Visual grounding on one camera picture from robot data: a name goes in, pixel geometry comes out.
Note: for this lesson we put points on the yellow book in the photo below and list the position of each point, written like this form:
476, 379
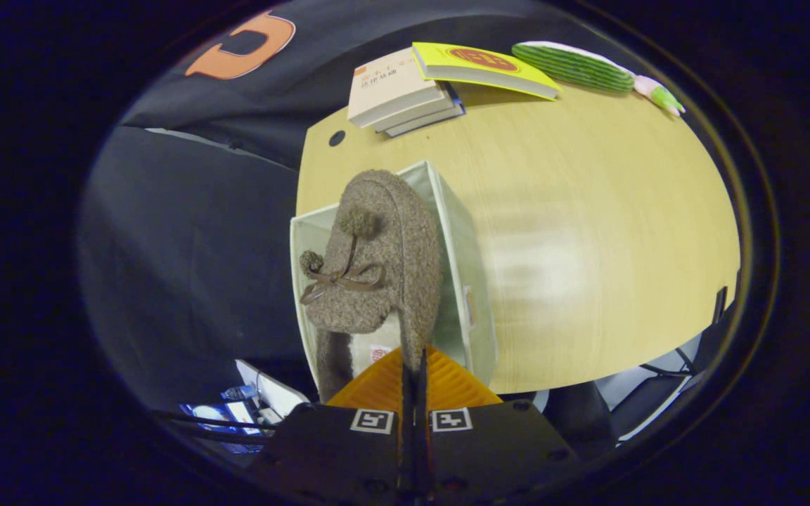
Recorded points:
482, 67

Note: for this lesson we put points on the cream fabric storage box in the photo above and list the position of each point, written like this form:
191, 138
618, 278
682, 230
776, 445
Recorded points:
461, 281

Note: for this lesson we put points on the brown fuzzy shoe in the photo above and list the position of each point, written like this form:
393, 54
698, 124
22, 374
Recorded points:
391, 232

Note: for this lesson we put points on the watermelon slice plush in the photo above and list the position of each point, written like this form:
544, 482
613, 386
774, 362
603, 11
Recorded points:
574, 69

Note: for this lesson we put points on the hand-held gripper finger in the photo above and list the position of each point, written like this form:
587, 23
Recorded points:
422, 450
407, 450

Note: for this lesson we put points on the black backdrop cloth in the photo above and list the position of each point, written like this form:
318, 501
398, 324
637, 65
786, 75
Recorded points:
180, 246

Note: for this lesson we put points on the white flat carton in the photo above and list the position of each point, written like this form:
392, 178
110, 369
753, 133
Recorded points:
271, 390

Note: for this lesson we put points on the blue covered book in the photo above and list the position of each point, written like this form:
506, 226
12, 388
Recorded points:
433, 120

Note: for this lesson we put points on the white paperback book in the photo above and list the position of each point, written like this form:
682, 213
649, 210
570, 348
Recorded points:
415, 116

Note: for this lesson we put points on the blue printed box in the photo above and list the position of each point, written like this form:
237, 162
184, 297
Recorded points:
208, 414

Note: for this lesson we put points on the small green pink plush toy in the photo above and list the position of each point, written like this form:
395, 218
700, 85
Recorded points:
658, 95

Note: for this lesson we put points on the beige paperback book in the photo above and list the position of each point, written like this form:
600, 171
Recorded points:
391, 84

